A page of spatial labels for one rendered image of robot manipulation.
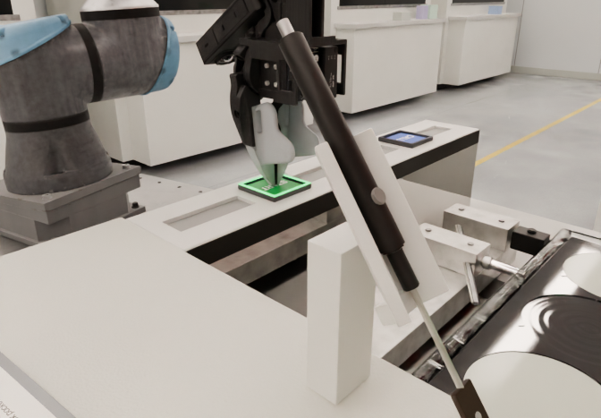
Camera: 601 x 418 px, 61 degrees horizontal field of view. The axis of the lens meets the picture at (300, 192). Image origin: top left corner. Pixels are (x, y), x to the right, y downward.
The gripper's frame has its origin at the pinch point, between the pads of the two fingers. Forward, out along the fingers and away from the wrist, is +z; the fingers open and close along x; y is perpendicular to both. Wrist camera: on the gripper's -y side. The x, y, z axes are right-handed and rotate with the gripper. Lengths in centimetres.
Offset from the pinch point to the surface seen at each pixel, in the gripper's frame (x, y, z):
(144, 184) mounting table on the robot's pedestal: 10.5, -45.2, 16.0
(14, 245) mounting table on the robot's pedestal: -15.5, -36.6, 16.0
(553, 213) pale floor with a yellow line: 255, -36, 98
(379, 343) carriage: -5.0, 18.3, 9.7
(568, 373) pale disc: -0.8, 31.6, 7.7
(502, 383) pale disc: -5.1, 28.5, 7.7
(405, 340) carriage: -2.8, 19.5, 10.1
